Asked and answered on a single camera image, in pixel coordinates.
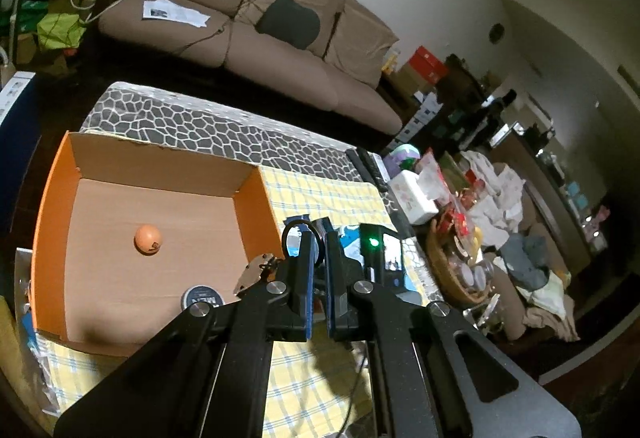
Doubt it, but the green bag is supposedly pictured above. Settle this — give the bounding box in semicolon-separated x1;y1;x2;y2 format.
37;10;86;51

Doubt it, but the black hair tie ring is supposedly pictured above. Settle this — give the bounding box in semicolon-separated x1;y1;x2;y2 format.
281;218;326;269

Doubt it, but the white tissue pack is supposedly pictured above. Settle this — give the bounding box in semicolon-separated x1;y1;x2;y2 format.
387;170;441;225

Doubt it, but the wicker basket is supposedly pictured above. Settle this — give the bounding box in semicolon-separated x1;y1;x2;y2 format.
425;218;493;309

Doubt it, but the orange cardboard box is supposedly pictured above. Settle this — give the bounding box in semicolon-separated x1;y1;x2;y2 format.
31;132;283;359

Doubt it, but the purple and green container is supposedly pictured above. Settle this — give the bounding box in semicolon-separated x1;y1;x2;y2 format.
390;144;421;171

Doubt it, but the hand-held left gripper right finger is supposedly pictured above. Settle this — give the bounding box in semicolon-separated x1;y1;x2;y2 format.
322;218;583;438

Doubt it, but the yellow checkered cloth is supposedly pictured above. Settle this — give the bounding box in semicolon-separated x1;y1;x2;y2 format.
30;165;431;438

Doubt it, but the blue and white carton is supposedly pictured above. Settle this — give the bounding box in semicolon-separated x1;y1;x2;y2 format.
0;72;38;219

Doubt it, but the dark round tin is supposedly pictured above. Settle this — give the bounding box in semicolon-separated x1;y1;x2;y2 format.
181;285;226;313

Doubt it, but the orange ball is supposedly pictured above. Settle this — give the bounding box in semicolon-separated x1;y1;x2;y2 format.
134;224;164;256

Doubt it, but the brown sofa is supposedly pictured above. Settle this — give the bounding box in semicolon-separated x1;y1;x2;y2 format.
97;0;403;136

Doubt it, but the red box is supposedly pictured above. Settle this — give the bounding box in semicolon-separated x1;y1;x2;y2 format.
407;46;448;83

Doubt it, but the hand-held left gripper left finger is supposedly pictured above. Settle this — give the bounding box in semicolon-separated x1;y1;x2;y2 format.
52;218;326;438

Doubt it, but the dark cushion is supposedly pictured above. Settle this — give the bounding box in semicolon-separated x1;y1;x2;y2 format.
257;0;321;51

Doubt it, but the white paper sheet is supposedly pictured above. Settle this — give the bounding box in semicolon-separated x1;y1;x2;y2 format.
142;0;212;28

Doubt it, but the pile of clothes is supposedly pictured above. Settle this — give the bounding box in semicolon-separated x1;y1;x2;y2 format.
492;150;583;344

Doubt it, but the black remote control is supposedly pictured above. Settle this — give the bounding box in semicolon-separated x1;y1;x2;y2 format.
345;147;391;193

